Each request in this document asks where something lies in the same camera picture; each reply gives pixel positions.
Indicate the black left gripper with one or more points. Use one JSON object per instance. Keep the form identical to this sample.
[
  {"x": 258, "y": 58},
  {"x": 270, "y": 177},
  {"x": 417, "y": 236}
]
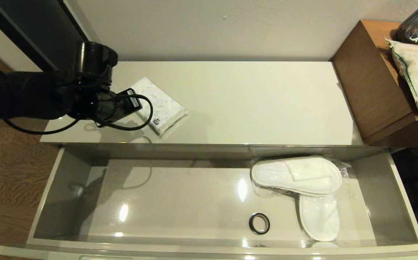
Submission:
[{"x": 129, "y": 103}]

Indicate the white blue tissue pack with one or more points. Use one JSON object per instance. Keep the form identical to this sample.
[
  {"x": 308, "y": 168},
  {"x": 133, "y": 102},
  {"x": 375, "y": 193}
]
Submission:
[{"x": 162, "y": 108}]

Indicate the grey cabinet drawer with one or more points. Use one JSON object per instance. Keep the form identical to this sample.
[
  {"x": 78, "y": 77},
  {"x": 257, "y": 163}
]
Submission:
[{"x": 194, "y": 195}]

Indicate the black tape roll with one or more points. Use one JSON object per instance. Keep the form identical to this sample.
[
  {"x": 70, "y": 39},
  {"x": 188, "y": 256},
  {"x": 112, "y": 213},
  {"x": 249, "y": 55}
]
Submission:
[{"x": 251, "y": 224}]

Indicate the white slippers pair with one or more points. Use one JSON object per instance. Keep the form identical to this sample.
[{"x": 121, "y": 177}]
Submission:
[{"x": 302, "y": 177}]

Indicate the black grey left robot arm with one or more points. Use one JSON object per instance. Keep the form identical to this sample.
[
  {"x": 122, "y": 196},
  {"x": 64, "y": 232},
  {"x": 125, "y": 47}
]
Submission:
[{"x": 24, "y": 94}]

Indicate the dark door panel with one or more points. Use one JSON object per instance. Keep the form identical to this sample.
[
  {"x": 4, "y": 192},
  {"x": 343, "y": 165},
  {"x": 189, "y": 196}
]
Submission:
[{"x": 42, "y": 25}]

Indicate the grey glossy cabinet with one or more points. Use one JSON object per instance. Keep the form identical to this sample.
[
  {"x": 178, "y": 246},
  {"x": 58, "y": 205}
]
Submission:
[{"x": 248, "y": 108}]

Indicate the single white bagged slipper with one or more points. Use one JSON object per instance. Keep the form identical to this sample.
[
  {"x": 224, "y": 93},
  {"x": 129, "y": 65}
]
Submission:
[{"x": 319, "y": 220}]

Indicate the brown wooden side cabinet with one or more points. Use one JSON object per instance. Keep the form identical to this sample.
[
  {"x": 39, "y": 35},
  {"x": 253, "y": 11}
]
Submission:
[{"x": 367, "y": 79}]

